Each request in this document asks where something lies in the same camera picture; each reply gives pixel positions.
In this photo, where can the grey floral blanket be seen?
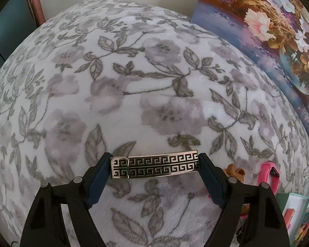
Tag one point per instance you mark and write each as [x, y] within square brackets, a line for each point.
[144, 95]

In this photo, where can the pink wristband watch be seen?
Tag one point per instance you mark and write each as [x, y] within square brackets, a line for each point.
[271, 176]

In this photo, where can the white tray with teal rim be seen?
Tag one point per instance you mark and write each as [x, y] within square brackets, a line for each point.
[294, 211]

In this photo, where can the pink door frame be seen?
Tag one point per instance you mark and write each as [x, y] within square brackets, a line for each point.
[36, 2]

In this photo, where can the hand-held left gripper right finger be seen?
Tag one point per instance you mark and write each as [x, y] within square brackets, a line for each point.
[211, 180]

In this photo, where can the flower painting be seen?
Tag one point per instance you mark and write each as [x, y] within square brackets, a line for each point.
[267, 30]

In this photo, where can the orange block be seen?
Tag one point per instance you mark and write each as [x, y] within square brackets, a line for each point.
[289, 216]

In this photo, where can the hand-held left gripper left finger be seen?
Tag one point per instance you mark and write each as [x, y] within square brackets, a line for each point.
[97, 180]

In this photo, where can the small brown toy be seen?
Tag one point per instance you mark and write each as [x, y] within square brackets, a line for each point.
[234, 171]

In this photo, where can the teal door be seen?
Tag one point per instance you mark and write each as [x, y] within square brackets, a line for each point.
[7, 28]

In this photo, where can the patterned metal hair clip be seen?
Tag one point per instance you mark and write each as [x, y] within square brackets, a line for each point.
[154, 166]

